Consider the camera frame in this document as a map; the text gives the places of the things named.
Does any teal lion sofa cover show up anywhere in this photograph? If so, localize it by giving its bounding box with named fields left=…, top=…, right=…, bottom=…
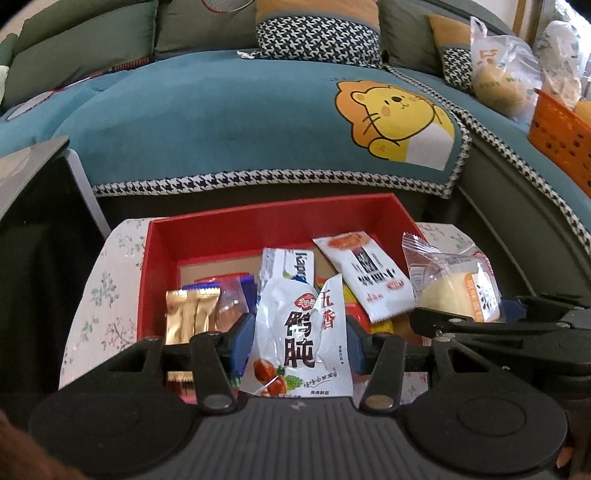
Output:
left=1, top=51, right=472, bottom=198

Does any white duck gizzard packet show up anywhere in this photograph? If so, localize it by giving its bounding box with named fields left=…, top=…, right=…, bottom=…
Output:
left=240, top=274, right=353, bottom=398

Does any floral tablecloth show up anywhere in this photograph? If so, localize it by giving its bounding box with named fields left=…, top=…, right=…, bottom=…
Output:
left=58, top=217, right=483, bottom=404

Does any pink clear snack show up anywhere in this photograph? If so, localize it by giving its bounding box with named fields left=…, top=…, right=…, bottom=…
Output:
left=215, top=278, right=249, bottom=332

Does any black side table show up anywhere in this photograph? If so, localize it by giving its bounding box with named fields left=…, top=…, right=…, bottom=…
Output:
left=1, top=136, right=110, bottom=410

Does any houndstooth cushion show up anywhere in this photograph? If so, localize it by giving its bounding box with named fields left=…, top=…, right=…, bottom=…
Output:
left=256, top=0, right=382, bottom=67
left=429, top=15, right=474, bottom=94

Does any clear plastic bag of food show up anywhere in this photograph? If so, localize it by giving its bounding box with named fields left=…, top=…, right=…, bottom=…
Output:
left=470, top=16, right=542, bottom=125

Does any gold foil snack packet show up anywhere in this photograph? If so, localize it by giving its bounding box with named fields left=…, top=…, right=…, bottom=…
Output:
left=164, top=286, right=223, bottom=384

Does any clear yellow pastry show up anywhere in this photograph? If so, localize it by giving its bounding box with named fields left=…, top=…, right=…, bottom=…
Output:
left=402, top=233, right=502, bottom=323

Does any orange plastic basket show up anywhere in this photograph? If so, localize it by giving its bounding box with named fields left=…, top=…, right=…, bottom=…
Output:
left=528, top=90, right=591, bottom=196

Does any red yellow snack packet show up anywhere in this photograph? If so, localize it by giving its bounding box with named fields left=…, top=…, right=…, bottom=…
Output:
left=342, top=284, right=396, bottom=334

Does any white noodle snack packet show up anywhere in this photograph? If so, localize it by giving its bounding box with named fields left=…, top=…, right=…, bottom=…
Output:
left=314, top=231, right=416, bottom=323

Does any blue foil snack packet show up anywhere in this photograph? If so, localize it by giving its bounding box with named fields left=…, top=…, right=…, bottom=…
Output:
left=181, top=275, right=259, bottom=315

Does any red crown snack packet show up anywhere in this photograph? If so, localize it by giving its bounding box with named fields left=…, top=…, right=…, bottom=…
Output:
left=193, top=272, right=253, bottom=284

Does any dark green sofa cushion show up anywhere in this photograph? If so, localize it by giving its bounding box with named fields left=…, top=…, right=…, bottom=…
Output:
left=1, top=1, right=158, bottom=110

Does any red cardboard box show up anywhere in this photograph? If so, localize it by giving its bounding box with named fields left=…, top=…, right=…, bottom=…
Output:
left=136, top=193, right=429, bottom=402

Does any white Kaprons wafer packet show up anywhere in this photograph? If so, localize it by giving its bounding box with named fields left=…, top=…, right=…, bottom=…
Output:
left=259, top=248, right=315, bottom=291

